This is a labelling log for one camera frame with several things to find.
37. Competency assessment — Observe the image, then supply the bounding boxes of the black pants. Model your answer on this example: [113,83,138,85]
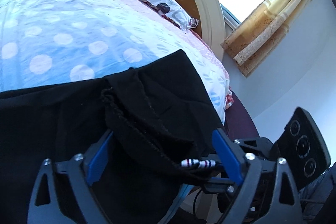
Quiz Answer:
[1,50,222,223]

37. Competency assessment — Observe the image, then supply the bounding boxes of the gold patterned side curtain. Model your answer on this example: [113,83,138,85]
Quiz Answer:
[222,0,311,77]

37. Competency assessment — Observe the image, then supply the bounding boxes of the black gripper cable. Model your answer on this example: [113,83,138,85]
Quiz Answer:
[192,186,211,222]

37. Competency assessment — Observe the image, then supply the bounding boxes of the black and white pillow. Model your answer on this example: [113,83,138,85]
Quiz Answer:
[139,0,199,31]

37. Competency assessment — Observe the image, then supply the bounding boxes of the pink and blue bed sheet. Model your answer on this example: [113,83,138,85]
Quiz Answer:
[1,0,230,119]

